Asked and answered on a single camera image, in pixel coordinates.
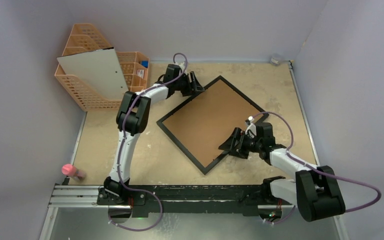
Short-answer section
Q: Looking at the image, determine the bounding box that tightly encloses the black picture frame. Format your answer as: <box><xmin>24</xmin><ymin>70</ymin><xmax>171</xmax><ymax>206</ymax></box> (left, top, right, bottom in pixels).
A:
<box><xmin>155</xmin><ymin>75</ymin><xmax>270</xmax><ymax>176</ymax></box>

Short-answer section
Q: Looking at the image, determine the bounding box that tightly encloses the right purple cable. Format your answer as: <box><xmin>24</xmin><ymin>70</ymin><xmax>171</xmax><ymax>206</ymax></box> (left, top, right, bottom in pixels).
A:
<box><xmin>249</xmin><ymin>110</ymin><xmax>382</xmax><ymax>226</ymax></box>

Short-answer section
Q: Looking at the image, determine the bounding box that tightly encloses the brown backing board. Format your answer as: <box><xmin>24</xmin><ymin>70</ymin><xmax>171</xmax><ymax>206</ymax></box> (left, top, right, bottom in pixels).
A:
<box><xmin>161</xmin><ymin>80</ymin><xmax>262</xmax><ymax>169</ymax></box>

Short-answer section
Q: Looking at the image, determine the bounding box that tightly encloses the pink bottle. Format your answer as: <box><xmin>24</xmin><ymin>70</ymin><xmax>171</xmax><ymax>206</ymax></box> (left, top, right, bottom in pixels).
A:
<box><xmin>61</xmin><ymin>164</ymin><xmax>86</xmax><ymax>181</ymax></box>

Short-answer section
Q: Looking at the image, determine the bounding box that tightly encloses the red white small box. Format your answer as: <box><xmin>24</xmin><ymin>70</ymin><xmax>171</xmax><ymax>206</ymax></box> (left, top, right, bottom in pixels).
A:
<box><xmin>136</xmin><ymin>69</ymin><xmax>146</xmax><ymax>79</ymax></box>

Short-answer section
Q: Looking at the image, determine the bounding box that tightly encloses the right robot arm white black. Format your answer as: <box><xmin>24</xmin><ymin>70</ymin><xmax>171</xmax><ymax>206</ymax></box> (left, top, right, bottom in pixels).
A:
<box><xmin>218</xmin><ymin>122</ymin><xmax>346</xmax><ymax>222</ymax></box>

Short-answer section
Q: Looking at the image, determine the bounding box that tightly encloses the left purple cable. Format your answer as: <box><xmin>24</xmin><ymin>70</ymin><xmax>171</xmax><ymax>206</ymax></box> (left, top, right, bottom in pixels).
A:
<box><xmin>107</xmin><ymin>52</ymin><xmax>189</xmax><ymax>232</ymax></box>

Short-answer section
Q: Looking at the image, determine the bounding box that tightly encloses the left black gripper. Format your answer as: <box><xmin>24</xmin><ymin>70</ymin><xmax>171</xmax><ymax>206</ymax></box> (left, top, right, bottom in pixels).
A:
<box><xmin>174</xmin><ymin>73</ymin><xmax>205</xmax><ymax>98</ymax></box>

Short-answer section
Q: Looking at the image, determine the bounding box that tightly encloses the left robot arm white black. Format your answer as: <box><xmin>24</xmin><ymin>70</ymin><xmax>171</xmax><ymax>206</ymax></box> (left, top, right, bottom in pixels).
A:
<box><xmin>103</xmin><ymin>61</ymin><xmax>204</xmax><ymax>205</ymax></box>

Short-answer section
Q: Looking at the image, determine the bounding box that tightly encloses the white folder board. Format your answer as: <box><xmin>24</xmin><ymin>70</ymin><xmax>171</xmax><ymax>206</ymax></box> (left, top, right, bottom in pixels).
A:
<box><xmin>57</xmin><ymin>47</ymin><xmax>129</xmax><ymax>100</ymax></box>

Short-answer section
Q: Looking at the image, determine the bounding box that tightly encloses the blue small box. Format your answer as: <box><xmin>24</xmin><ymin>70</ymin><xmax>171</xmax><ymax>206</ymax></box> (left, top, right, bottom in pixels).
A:
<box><xmin>139</xmin><ymin>60</ymin><xmax>149</xmax><ymax>69</ymax></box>

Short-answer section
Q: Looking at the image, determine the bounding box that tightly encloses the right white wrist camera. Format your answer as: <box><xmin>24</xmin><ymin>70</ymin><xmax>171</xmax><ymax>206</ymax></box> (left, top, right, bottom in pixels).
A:
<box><xmin>245</xmin><ymin>116</ymin><xmax>257</xmax><ymax>139</ymax></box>

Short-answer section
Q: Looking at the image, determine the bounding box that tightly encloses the purple cable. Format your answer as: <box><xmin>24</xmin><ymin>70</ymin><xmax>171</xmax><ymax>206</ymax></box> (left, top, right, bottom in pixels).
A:
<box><xmin>249</xmin><ymin>110</ymin><xmax>382</xmax><ymax>226</ymax></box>
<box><xmin>107</xmin><ymin>52</ymin><xmax>189</xmax><ymax>232</ymax></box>

